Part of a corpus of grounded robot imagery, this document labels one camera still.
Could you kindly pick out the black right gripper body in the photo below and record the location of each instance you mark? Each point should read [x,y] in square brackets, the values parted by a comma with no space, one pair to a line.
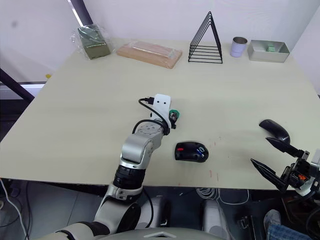
[297,175]

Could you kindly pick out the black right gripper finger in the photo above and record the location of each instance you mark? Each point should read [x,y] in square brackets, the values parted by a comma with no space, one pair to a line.
[268,172]
[283,147]

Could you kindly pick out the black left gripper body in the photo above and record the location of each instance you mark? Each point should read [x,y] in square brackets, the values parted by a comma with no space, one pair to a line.
[171,117]

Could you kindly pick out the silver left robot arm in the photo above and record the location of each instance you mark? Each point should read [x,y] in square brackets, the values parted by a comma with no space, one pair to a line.
[137,147]

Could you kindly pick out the grey shoe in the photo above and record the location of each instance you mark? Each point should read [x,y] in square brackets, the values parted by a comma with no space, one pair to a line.
[272,219]

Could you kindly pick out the blue jeans leg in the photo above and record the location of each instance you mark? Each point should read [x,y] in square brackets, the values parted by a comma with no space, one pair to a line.
[287,232]

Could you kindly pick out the wrapped wooden board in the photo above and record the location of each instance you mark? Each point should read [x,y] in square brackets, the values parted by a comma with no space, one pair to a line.
[150,55]

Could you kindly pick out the white rounded robot leg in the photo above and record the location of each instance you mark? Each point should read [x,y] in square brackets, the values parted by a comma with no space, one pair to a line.
[215,217]

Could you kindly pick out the silver metal tin box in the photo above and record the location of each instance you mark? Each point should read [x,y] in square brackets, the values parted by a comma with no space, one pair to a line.
[267,56]

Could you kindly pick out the metal cup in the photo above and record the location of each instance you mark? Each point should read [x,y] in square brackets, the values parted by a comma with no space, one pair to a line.
[238,48]

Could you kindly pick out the small green block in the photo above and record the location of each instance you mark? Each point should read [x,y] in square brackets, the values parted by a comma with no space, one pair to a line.
[271,48]

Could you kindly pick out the green block in plastic bag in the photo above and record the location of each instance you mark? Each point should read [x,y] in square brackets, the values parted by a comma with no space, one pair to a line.
[94,43]

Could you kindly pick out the silver robot torso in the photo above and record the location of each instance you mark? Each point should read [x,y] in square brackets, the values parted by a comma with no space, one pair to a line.
[160,235]

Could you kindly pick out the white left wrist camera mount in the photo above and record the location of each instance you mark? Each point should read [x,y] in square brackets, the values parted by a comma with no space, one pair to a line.
[162,105]

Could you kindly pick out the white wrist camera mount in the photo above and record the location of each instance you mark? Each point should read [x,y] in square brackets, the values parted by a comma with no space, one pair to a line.
[306,190]
[162,105]

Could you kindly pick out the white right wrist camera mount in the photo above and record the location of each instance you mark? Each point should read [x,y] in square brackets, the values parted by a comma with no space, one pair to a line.
[306,190]

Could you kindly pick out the dark metal frame beam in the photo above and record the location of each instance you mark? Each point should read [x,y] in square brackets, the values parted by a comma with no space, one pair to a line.
[15,85]

